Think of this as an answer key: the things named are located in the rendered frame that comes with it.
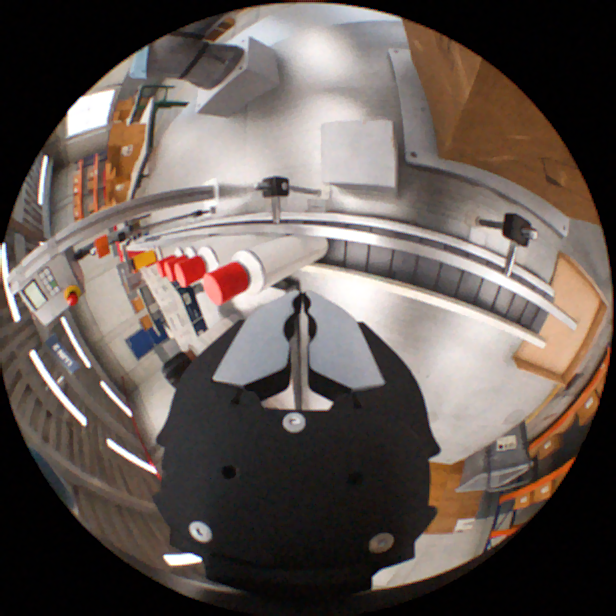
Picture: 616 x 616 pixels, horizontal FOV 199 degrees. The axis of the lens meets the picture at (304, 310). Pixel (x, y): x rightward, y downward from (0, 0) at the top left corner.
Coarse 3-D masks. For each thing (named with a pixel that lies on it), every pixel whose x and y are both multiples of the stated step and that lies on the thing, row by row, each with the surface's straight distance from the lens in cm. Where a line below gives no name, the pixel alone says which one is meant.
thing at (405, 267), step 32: (224, 224) 49; (320, 224) 31; (352, 224) 29; (352, 256) 30; (384, 256) 29; (416, 256) 28; (448, 288) 30; (480, 288) 32; (512, 320) 38; (544, 320) 44
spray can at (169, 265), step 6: (234, 234) 34; (240, 234) 34; (210, 240) 32; (216, 240) 32; (192, 246) 30; (198, 246) 30; (186, 252) 30; (192, 252) 29; (174, 258) 29; (180, 258) 29; (186, 258) 29; (168, 264) 28; (174, 264) 28; (168, 270) 29; (174, 270) 28; (168, 276) 30; (174, 276) 28
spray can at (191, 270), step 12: (228, 240) 27; (240, 240) 27; (252, 240) 28; (264, 240) 30; (204, 252) 25; (216, 252) 24; (228, 252) 25; (180, 264) 23; (192, 264) 24; (204, 264) 24; (216, 264) 24; (180, 276) 24; (192, 276) 23
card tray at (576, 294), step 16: (560, 256) 49; (560, 272) 50; (576, 272) 55; (560, 288) 51; (576, 288) 57; (592, 288) 65; (560, 304) 53; (576, 304) 59; (592, 304) 68; (560, 320) 56; (576, 320) 62; (592, 320) 72; (544, 336) 54; (560, 336) 59; (576, 336) 67; (592, 336) 72; (528, 352) 54; (544, 352) 58; (560, 352) 64; (576, 352) 73; (528, 368) 54; (544, 368) 64; (560, 368) 71; (576, 368) 72; (560, 384) 70
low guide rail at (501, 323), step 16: (320, 272) 29; (336, 272) 27; (352, 272) 27; (384, 288) 26; (400, 288) 26; (416, 288) 27; (448, 304) 28; (464, 304) 29; (480, 320) 30; (496, 320) 32; (528, 336) 37
